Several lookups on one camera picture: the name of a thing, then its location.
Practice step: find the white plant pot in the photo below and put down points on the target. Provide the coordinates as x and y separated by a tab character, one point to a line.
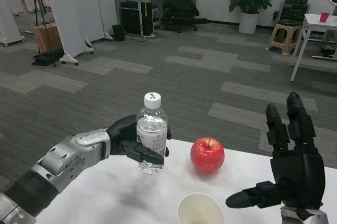
248	22

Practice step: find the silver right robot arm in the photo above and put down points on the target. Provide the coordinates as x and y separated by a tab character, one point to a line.
302	214

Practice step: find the black equipment stack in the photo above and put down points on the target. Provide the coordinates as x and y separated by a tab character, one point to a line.
296	5

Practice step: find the black office chair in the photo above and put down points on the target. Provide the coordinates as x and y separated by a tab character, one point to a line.
181	3

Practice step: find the black camera tripod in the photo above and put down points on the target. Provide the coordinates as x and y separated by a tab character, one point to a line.
39	11

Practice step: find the white rolling partition panel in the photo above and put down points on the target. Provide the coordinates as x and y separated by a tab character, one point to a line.
65	16
102	5
9	16

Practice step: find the pink cup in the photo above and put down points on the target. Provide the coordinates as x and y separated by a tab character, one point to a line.
324	17

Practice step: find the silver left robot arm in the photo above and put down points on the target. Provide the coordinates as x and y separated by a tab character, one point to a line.
52	166

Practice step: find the beige plastic stool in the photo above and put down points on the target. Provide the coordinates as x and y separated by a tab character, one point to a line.
284	37

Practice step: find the white power strip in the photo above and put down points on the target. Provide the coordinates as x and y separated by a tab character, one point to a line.
148	35

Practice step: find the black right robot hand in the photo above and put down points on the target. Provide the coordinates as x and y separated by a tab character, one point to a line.
300	166

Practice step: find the clear plastic water bottle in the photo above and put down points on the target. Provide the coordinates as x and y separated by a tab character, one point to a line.
152	134

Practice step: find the white office desk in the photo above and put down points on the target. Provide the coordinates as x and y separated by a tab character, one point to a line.
137	5

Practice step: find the red apple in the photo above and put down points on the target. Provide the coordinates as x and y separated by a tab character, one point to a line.
207	155

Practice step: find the black computer tower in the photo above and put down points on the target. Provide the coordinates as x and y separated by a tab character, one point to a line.
133	19

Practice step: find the white side table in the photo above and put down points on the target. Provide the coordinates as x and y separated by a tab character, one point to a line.
310	40

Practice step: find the white paper cup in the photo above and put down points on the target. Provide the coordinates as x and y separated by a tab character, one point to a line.
200	209

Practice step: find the black waste bin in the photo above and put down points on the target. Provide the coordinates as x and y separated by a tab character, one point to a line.
118	32

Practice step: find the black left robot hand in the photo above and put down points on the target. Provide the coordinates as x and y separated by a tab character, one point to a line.
121	132

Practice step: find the brown cardboard box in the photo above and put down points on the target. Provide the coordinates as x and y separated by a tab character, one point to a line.
47	37

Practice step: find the black bag on floor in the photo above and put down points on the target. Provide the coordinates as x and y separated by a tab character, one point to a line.
46	59

